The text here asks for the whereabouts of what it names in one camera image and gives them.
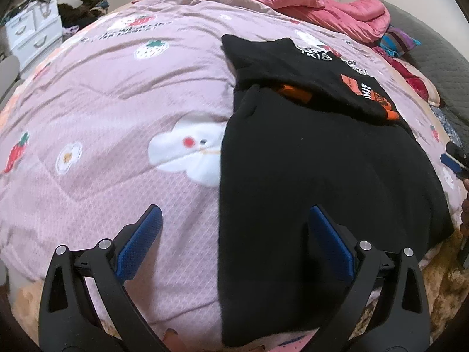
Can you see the blue patterned sheet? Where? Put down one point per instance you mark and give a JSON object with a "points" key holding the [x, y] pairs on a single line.
{"points": [[449, 124]]}

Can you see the pink duvet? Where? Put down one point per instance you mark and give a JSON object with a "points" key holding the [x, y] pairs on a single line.
{"points": [[348, 14]]}

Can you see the white drawer unit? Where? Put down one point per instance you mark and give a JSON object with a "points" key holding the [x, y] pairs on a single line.
{"points": [[33, 33]]}

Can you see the red fleece blanket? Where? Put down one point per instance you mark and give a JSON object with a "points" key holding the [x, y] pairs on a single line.
{"points": [[417, 80]]}

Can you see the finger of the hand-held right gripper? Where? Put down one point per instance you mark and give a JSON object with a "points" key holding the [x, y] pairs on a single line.
{"points": [[458, 151], [450, 164]]}

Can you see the grey quilted headboard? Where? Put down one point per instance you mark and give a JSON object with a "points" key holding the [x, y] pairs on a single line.
{"points": [[439, 62]]}

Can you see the brown fuzzy blanket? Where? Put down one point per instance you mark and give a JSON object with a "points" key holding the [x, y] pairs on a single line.
{"points": [[447, 282]]}

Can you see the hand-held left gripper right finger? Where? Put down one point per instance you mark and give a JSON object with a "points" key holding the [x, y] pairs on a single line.
{"points": [[331, 242]]}

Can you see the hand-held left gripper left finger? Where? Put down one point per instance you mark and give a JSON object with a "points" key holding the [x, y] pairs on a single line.
{"points": [[141, 242]]}

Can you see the black sweater with orange cuffs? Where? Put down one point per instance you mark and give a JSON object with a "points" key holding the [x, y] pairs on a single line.
{"points": [[311, 161]]}

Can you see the grey chair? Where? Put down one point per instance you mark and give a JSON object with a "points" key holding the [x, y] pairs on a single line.
{"points": [[7, 77]]}

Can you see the striped colourful pillow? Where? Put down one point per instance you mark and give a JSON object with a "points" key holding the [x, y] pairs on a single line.
{"points": [[399, 40]]}

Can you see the pink strawberry printed blanket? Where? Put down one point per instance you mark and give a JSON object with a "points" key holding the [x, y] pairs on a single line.
{"points": [[110, 117]]}

